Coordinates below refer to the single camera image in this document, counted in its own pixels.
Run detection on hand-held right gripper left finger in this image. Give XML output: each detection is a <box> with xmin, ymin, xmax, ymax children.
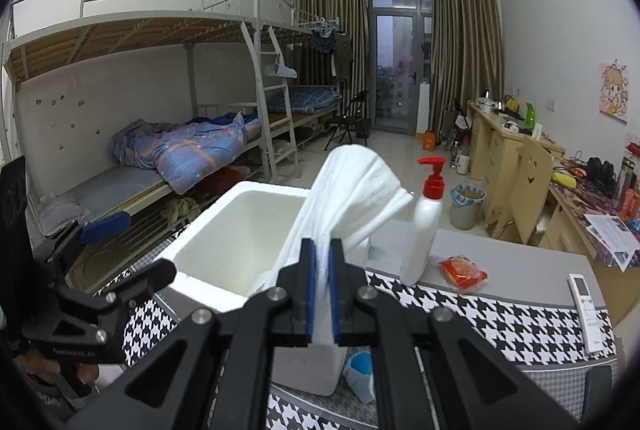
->
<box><xmin>65</xmin><ymin>237</ymin><xmax>318</xmax><ymax>430</ymax></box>

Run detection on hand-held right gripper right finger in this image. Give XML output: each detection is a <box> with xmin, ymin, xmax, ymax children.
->
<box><xmin>330</xmin><ymin>237</ymin><xmax>583</xmax><ymax>430</ymax></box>

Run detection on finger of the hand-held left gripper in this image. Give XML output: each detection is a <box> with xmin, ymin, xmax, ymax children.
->
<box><xmin>32</xmin><ymin>211</ymin><xmax>133</xmax><ymax>272</ymax></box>
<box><xmin>50</xmin><ymin>258</ymin><xmax>178</xmax><ymax>313</ymax></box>

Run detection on white foam box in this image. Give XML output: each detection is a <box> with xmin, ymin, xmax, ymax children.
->
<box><xmin>159</xmin><ymin>181</ymin><xmax>371</xmax><ymax>396</ymax></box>

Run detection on white face mask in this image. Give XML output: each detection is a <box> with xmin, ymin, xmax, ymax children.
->
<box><xmin>270</xmin><ymin>144</ymin><xmax>415</xmax><ymax>346</ymax></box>

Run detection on person's left forearm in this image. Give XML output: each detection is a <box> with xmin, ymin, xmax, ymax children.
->
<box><xmin>20</xmin><ymin>375</ymin><xmax>83</xmax><ymax>423</ymax></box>

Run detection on person's left hand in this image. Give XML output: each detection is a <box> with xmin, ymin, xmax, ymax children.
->
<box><xmin>12</xmin><ymin>355</ymin><xmax>101</xmax><ymax>391</ymax></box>

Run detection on grey pillow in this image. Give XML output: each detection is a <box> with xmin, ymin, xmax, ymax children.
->
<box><xmin>39</xmin><ymin>205</ymin><xmax>92</xmax><ymax>237</ymax></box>

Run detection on blue face mask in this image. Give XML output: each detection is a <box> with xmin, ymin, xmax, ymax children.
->
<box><xmin>345</xmin><ymin>350</ymin><xmax>376</xmax><ymax>403</ymax></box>

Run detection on white lotion pump bottle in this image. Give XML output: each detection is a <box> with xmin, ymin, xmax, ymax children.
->
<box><xmin>400</xmin><ymin>157</ymin><xmax>446</xmax><ymax>287</ymax></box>

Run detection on blue patterned blanket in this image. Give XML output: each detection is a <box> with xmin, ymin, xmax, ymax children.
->
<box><xmin>109</xmin><ymin>112</ymin><xmax>262</xmax><ymax>193</ymax></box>

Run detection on red cloth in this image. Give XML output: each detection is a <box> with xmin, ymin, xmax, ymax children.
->
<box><xmin>192</xmin><ymin>167</ymin><xmax>247</xmax><ymax>197</ymax></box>

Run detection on red snack packet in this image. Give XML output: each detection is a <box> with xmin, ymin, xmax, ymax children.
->
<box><xmin>438</xmin><ymin>255</ymin><xmax>488</xmax><ymax>293</ymax></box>

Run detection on grey trash bin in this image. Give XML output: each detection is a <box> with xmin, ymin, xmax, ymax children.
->
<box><xmin>450</xmin><ymin>184</ymin><xmax>487</xmax><ymax>230</ymax></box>

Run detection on houndstooth table mat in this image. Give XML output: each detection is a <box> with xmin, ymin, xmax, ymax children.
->
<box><xmin>112</xmin><ymin>267</ymin><xmax>618</xmax><ymax>430</ymax></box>

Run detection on black folding chair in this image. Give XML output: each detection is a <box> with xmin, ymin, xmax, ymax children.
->
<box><xmin>325</xmin><ymin>90</ymin><xmax>372</xmax><ymax>149</ymax></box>

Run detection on white metal bunk bed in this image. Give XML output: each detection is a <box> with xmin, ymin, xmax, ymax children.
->
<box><xmin>2</xmin><ymin>0</ymin><xmax>301</xmax><ymax>296</ymax></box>
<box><xmin>252</xmin><ymin>0</ymin><xmax>346</xmax><ymax>161</ymax></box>

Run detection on blue checked bedding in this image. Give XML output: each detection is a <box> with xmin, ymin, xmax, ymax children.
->
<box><xmin>265</xmin><ymin>85</ymin><xmax>342</xmax><ymax>114</ymax></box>

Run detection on white panel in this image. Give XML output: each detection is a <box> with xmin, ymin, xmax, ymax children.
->
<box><xmin>417</xmin><ymin>82</ymin><xmax>431</xmax><ymax>136</ymax></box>

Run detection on wooden desk with drawers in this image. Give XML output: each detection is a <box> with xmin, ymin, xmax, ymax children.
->
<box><xmin>466</xmin><ymin>102</ymin><xmax>566</xmax><ymax>231</ymax></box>

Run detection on wooden chair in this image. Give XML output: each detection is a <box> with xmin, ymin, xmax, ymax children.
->
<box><xmin>492</xmin><ymin>137</ymin><xmax>554</xmax><ymax>246</ymax></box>

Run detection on white hanging bag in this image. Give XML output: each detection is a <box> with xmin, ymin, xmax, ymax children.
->
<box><xmin>265</xmin><ymin>60</ymin><xmax>297</xmax><ymax>80</ymax></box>

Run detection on black hanging garment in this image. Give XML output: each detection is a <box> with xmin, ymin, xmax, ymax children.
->
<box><xmin>334</xmin><ymin>32</ymin><xmax>354</xmax><ymax>82</ymax></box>

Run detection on glass balcony door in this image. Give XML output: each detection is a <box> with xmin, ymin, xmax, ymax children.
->
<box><xmin>365</xmin><ymin>0</ymin><xmax>435</xmax><ymax>133</ymax></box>

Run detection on wooden desk with printed cover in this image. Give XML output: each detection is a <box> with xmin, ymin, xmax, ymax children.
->
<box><xmin>537</xmin><ymin>165</ymin><xmax>640</xmax><ymax>326</ymax></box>

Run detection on white remote control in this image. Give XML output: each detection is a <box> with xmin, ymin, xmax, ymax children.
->
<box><xmin>568</xmin><ymin>273</ymin><xmax>603</xmax><ymax>356</ymax></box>

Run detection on dark blue hanging garment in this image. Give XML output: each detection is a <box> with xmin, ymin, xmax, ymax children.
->
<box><xmin>307</xmin><ymin>30</ymin><xmax>337</xmax><ymax>56</ymax></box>

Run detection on brown curtain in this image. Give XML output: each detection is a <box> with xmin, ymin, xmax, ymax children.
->
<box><xmin>292</xmin><ymin>0</ymin><xmax>368</xmax><ymax>133</ymax></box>
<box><xmin>431</xmin><ymin>0</ymin><xmax>503</xmax><ymax>138</ymax></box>

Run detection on black phone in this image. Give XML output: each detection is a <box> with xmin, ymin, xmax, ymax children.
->
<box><xmin>582</xmin><ymin>366</ymin><xmax>613</xmax><ymax>416</ymax></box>

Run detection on printed papers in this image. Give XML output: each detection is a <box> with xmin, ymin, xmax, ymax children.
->
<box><xmin>585</xmin><ymin>212</ymin><xmax>640</xmax><ymax>272</ymax></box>

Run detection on group of toiletry bottles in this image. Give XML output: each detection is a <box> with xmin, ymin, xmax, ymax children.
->
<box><xmin>615</xmin><ymin>145</ymin><xmax>640</xmax><ymax>221</ymax></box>

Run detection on cartoon wall poster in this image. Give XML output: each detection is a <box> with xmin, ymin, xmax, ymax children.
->
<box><xmin>597</xmin><ymin>60</ymin><xmax>630</xmax><ymax>123</ymax></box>

